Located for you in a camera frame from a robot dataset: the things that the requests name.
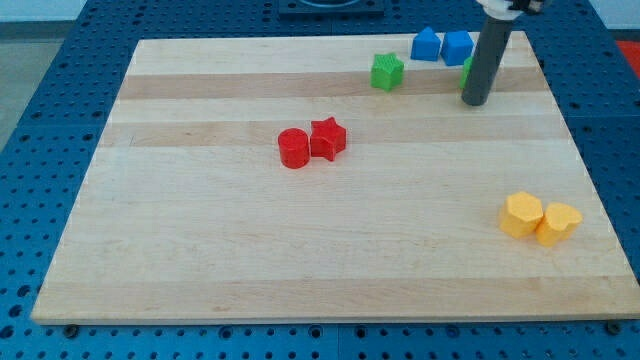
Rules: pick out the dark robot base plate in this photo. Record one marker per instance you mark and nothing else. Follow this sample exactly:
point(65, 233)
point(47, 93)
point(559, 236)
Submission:
point(290, 8)

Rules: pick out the wooden board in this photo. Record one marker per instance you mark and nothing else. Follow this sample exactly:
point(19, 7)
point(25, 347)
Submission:
point(187, 216)

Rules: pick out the red star block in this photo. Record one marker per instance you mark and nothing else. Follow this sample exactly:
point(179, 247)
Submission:
point(327, 138)

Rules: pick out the green star block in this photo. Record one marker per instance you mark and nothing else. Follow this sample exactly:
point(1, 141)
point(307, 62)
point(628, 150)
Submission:
point(386, 72)

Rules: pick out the red cylinder block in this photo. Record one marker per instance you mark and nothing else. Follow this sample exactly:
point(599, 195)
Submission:
point(294, 148)

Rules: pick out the blue pentagon house block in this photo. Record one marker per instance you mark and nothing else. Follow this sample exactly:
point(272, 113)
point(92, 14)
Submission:
point(426, 45)

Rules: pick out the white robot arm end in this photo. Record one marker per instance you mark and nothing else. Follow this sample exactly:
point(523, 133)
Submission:
point(509, 10)

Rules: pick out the green block behind rod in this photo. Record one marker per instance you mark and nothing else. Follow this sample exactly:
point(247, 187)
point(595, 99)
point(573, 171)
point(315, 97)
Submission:
point(466, 67)

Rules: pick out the yellow heart block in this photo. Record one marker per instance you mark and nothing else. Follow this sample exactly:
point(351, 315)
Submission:
point(558, 223)

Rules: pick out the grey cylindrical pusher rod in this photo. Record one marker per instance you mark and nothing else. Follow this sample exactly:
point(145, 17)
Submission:
point(486, 60)

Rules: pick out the yellow hexagon block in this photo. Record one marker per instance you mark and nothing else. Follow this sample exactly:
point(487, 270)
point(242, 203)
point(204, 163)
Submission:
point(520, 214)

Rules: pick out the blue cube block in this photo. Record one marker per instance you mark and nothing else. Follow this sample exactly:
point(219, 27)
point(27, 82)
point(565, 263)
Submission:
point(456, 48)

